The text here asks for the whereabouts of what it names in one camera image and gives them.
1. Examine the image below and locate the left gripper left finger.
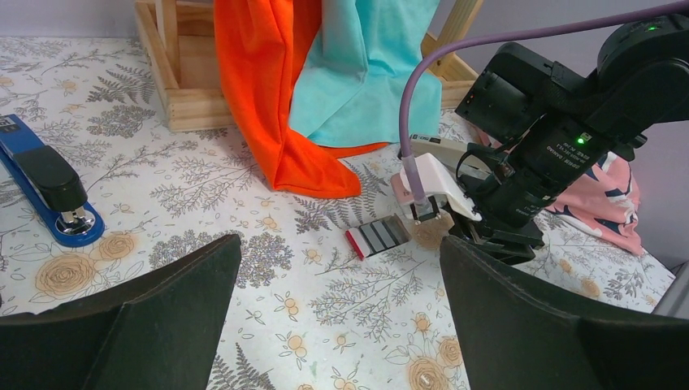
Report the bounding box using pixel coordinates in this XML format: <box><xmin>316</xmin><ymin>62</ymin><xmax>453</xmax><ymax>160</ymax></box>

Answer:
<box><xmin>1</xmin><ymin>234</ymin><xmax>241</xmax><ymax>389</ymax></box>

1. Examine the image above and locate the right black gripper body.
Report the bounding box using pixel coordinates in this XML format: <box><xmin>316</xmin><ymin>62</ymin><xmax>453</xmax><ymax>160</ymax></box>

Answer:
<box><xmin>446</xmin><ymin>206</ymin><xmax>544</xmax><ymax>265</ymax></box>

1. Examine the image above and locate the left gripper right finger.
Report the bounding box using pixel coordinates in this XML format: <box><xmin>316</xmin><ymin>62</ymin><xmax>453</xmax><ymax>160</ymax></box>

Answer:
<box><xmin>440</xmin><ymin>236</ymin><xmax>688</xmax><ymax>389</ymax></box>

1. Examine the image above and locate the blue stapler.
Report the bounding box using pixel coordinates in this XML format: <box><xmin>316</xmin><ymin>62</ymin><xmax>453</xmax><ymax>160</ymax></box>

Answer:
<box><xmin>1</xmin><ymin>115</ymin><xmax>105</xmax><ymax>248</ymax></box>

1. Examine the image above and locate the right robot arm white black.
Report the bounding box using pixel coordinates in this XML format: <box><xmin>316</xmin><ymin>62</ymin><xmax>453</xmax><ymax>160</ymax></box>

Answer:
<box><xmin>451</xmin><ymin>11</ymin><xmax>688</xmax><ymax>265</ymax></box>

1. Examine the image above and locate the pink patterned cloth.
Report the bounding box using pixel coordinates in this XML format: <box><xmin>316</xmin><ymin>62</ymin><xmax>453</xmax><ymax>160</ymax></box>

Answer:
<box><xmin>546</xmin><ymin>152</ymin><xmax>644</xmax><ymax>256</ymax></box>

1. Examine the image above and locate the floral table mat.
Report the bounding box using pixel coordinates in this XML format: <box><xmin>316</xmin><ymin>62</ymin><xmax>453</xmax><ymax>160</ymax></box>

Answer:
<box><xmin>0</xmin><ymin>36</ymin><xmax>677</xmax><ymax>390</ymax></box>

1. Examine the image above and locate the teal t-shirt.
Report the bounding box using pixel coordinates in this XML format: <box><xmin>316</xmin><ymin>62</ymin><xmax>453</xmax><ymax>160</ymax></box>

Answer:
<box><xmin>288</xmin><ymin>0</ymin><xmax>439</xmax><ymax>148</ymax></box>

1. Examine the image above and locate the wooden clothes rack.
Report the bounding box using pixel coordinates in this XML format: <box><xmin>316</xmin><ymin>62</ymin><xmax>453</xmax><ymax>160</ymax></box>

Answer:
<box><xmin>134</xmin><ymin>0</ymin><xmax>484</xmax><ymax>132</ymax></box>

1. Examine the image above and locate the orange t-shirt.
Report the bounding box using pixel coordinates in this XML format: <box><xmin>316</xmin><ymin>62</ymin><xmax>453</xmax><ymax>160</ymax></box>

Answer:
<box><xmin>214</xmin><ymin>0</ymin><xmax>382</xmax><ymax>199</ymax></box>

